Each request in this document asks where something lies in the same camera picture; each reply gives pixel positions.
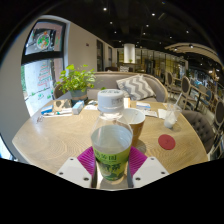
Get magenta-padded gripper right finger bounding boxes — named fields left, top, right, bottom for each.
left=127, top=145, right=170, bottom=189

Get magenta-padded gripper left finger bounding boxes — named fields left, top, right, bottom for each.
left=55, top=145, right=98, bottom=189

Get clear green-labelled drink bottle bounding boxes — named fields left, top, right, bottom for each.
left=90, top=88, right=134, bottom=183

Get flat round red coaster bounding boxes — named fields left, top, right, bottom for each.
left=157, top=133, right=177, bottom=151

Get brown paper cup white letters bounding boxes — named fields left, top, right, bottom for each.
left=121, top=107, right=147, bottom=148

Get clear plastic cup with straw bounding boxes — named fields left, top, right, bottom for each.
left=163, top=91, right=184, bottom=130

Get white printed leaflet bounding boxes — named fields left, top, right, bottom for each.
left=136, top=101, right=152, bottom=111
left=143, top=109, right=158, bottom=118

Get white paper napkin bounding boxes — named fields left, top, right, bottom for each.
left=157, top=108, right=168, bottom=120

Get small blue tissue pack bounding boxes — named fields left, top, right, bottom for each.
left=72, top=100, right=86, bottom=115

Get dark grey tufted armchair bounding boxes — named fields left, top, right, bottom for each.
left=181, top=109, right=216, bottom=154

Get grey white chevron pillow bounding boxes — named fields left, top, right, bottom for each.
left=115, top=73, right=157, bottom=102

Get group of dining chairs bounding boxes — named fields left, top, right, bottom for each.
left=164, top=69, right=224, bottom=158

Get green potted plant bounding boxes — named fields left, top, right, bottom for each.
left=54, top=63, right=98, bottom=103

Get grey curved sofa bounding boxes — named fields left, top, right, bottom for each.
left=53, top=70, right=169, bottom=104

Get group of ceiling lights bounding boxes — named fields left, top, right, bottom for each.
left=99, top=0, right=224, bottom=73

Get food picture wall poster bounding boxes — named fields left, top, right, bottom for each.
left=24, top=21, right=66, bottom=57

